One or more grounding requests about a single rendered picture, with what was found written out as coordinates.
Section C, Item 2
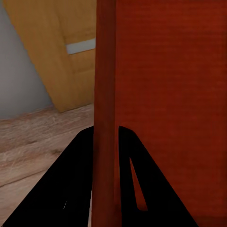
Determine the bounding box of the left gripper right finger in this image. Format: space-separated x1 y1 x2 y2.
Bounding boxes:
119 126 198 227

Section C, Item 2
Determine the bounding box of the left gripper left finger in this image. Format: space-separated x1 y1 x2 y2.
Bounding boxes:
2 126 94 227

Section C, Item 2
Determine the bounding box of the storage box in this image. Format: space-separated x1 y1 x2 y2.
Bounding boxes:
91 0 227 227

